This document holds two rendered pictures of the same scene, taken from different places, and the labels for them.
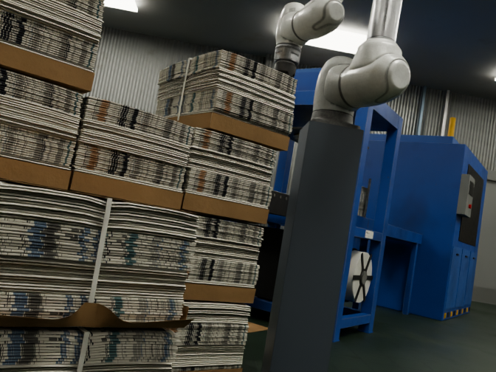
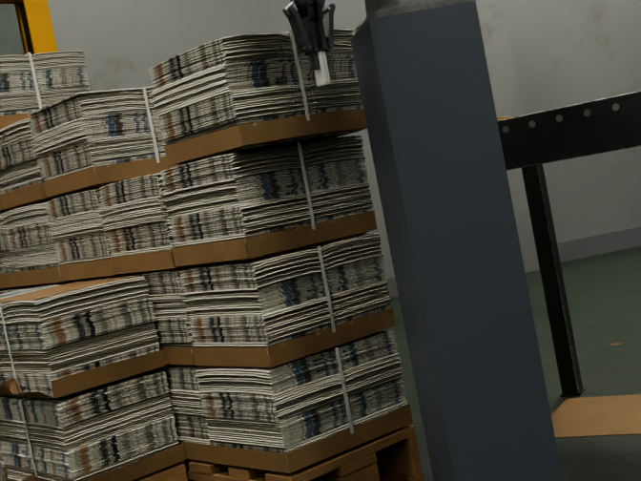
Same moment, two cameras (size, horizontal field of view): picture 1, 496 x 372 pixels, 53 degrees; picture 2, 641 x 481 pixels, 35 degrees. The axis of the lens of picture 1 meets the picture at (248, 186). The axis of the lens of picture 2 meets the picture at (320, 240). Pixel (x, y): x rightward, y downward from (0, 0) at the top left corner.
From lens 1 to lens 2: 2.62 m
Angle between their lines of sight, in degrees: 86
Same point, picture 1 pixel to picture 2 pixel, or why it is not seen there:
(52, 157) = (100, 251)
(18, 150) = (87, 253)
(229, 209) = (210, 253)
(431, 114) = not seen: outside the picture
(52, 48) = (74, 162)
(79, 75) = (88, 175)
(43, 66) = (74, 180)
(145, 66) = not seen: outside the picture
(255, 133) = (204, 144)
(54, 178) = (105, 268)
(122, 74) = not seen: outside the picture
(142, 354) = (48, 419)
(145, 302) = (34, 377)
